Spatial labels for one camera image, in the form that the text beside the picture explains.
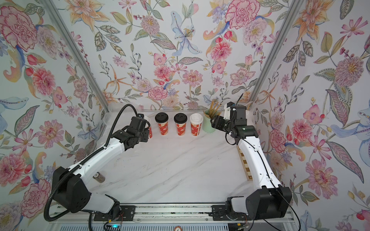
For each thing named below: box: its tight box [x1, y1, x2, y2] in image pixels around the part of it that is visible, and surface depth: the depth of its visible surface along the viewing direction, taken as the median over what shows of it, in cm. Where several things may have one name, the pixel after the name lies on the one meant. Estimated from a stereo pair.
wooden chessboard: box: [236, 144, 253, 181], surface depth 90 cm
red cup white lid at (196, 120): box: [189, 112, 204, 137], surface depth 97 cm
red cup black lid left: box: [154, 112, 169, 136], surface depth 97 cm
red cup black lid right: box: [173, 112, 188, 137], surface depth 97 cm
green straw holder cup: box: [202, 109, 216, 134], surface depth 103 cm
